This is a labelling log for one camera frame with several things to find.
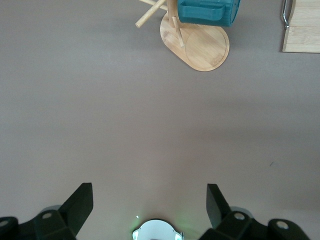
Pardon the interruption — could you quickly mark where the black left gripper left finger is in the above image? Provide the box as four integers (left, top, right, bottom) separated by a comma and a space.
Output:
0, 182, 94, 240

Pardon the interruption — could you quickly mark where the wooden mug tree stand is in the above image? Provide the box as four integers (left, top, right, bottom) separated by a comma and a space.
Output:
134, 0, 230, 72

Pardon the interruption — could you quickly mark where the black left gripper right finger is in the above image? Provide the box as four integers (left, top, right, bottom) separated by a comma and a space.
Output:
199, 183, 310, 240

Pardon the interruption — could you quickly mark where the wooden cutting board with handle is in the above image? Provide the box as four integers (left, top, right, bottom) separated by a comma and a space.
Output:
279, 0, 320, 54

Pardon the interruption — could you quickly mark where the teal cup with yellow inside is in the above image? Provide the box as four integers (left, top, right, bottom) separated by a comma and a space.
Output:
176, 0, 241, 28

